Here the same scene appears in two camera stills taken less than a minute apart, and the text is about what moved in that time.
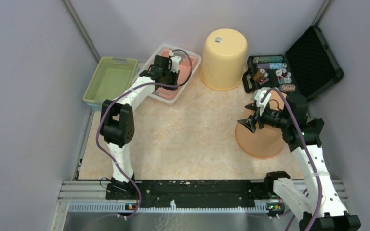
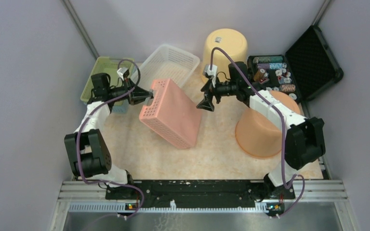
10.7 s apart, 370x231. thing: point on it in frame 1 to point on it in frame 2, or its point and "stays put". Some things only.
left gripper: x=174 y=85 to x=138 y=95
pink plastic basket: x=184 y=69 to x=172 y=115
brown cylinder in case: x=259 y=74 stays put
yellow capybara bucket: x=224 y=54 stays put
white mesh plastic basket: x=188 y=62 stays put
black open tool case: x=308 y=67 stays put
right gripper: x=250 y=122 to x=206 y=103
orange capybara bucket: x=267 y=142 stays put
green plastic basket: x=112 y=77 stays put
